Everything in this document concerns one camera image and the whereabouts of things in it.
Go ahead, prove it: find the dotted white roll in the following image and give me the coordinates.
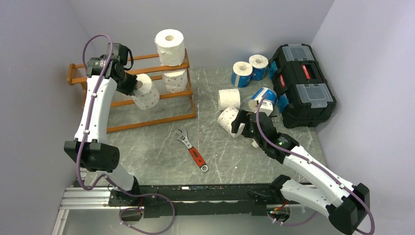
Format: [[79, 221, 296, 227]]
[[217, 107, 245, 139], [131, 73, 160, 110], [161, 70, 188, 93]]

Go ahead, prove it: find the dotted white roll front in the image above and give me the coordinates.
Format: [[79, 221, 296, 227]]
[[131, 73, 160, 110]]

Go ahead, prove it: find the blue roll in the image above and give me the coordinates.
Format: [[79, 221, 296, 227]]
[[248, 88, 277, 112], [231, 61, 253, 88], [249, 54, 269, 81]]

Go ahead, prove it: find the plain white paper roll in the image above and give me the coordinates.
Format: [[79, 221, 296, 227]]
[[154, 29, 185, 67]]

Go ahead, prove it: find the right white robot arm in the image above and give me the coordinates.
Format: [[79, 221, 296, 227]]
[[225, 110, 373, 235]]

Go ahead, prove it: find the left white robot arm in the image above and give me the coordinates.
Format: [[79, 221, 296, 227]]
[[64, 43, 141, 206]]

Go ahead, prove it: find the orange wooden shelf rack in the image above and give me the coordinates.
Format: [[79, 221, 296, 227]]
[[67, 51, 197, 133]]

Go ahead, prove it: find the black plastic toolbox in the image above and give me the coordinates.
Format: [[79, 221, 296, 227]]
[[268, 44, 337, 128]]

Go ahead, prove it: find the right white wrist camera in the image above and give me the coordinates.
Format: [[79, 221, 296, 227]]
[[258, 99, 274, 117]]

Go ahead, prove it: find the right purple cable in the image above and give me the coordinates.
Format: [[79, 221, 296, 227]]
[[256, 94, 376, 235]]

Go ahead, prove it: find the red handled adjustable wrench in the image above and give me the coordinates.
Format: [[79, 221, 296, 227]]
[[176, 128, 208, 172]]

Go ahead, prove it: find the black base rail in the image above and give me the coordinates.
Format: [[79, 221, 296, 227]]
[[108, 183, 286, 218]]

